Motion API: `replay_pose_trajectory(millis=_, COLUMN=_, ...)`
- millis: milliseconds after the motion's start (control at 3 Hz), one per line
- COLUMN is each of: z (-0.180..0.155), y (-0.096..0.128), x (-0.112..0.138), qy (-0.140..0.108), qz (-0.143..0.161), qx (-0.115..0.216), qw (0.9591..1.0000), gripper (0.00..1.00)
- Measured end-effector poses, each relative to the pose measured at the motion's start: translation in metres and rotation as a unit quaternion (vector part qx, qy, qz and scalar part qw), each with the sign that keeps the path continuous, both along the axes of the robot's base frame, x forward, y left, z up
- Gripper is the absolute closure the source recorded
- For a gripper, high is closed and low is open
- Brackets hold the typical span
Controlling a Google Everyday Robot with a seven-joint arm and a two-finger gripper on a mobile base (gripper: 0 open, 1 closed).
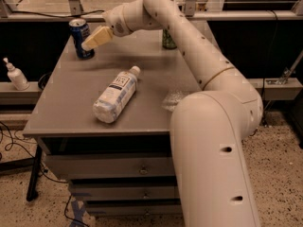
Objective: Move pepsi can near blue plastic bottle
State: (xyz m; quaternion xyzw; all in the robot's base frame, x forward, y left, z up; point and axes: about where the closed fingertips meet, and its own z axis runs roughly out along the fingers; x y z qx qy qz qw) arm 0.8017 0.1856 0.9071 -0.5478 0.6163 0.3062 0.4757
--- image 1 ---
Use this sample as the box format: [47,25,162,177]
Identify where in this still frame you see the black stand leg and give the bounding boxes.
[26,147,42,201]

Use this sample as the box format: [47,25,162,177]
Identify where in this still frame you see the middle grey drawer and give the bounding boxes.
[69,183,179,201]

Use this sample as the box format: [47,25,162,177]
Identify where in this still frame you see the green soda can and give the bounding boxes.
[162,29,177,49]

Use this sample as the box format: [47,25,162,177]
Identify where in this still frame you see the blue tape cross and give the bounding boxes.
[69,197,90,227]

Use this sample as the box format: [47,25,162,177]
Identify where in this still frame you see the metal frame rail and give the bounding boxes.
[0,10,303,23]

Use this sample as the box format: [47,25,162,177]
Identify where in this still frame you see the blue plastic water bottle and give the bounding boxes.
[93,66,140,124]

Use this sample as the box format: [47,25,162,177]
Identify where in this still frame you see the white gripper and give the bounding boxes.
[81,3,139,51]

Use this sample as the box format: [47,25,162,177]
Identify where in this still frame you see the grey drawer cabinet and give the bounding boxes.
[24,31,217,216]

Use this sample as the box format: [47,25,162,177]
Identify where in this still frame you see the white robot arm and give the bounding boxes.
[82,0,263,227]

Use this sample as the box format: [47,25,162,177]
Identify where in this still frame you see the white pump dispenser bottle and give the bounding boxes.
[3,58,29,91]

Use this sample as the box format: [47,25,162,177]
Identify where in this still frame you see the top grey drawer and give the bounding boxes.
[45,153,175,180]

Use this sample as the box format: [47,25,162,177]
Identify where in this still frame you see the grey drawer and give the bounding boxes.
[69,183,179,201]
[45,153,175,180]
[85,200,182,216]

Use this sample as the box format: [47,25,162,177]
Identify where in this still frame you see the blue pepsi can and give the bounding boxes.
[69,18,95,60]

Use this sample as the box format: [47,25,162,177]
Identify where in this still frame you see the bottom grey drawer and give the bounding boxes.
[85,200,182,216]

